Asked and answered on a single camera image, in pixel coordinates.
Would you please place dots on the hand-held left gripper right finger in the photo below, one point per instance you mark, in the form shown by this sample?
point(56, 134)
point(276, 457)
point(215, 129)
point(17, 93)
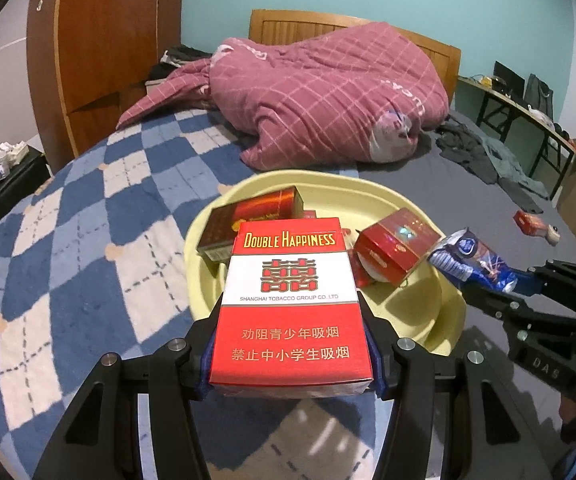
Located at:
point(377, 375)

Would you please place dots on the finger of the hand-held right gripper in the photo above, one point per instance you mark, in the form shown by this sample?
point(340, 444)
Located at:
point(492, 302)
point(532, 282)

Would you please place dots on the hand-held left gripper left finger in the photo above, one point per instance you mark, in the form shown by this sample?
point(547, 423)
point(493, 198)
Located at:
point(203, 365)

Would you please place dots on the blue snack packet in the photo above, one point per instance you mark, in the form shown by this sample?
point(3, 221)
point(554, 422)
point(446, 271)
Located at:
point(467, 260)

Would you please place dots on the red and white carton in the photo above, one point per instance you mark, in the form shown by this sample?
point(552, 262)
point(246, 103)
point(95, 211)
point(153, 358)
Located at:
point(288, 350)

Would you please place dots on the red box with gold trim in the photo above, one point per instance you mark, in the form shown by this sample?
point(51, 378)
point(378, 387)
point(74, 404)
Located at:
point(392, 247)

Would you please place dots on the dark brown box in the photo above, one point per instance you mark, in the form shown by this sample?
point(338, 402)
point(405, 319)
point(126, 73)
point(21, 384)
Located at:
point(248, 215)

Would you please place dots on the pale yellow plastic tray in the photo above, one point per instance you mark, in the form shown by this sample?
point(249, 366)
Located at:
point(328, 195)

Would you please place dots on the small red box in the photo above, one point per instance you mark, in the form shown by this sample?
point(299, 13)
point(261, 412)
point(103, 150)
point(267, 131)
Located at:
point(527, 221)

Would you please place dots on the grey bed sheet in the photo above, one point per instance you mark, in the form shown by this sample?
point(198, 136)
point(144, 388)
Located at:
point(467, 195)

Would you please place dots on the grey hooded jacket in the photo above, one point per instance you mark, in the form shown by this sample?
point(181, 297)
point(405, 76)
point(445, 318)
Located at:
point(512, 165)

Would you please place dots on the dark grey pants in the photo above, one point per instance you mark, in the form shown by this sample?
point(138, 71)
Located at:
point(460, 145)

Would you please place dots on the white plastic bag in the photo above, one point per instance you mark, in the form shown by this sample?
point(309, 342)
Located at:
point(542, 117)

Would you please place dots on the folding table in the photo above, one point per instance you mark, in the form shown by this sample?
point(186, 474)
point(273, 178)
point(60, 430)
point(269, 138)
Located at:
point(517, 110)

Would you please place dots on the blue and white checked blanket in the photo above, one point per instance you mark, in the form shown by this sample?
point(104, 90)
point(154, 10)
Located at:
point(93, 210)

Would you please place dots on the black bag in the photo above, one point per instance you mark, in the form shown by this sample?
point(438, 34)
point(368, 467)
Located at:
point(538, 92)

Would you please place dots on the black laptop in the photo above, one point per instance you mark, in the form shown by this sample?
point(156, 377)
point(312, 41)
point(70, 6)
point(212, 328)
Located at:
point(510, 80)

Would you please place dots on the wooden headboard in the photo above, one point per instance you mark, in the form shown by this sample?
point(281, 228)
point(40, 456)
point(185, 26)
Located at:
point(442, 60)

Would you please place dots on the black bedside table with clutter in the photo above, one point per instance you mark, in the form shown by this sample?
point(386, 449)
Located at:
point(8, 195)

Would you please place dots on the pink checked quilt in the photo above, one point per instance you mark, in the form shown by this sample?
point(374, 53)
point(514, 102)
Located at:
point(318, 95)

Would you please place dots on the white tissue packet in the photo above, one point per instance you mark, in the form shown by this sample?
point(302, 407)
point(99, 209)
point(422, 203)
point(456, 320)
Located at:
point(13, 152)

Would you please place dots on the dark clothes pile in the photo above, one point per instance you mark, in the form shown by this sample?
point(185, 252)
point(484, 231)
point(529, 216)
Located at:
point(183, 60)

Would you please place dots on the wooden wardrobe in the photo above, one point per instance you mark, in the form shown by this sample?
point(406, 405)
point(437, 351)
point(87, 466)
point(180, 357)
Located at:
point(108, 35)

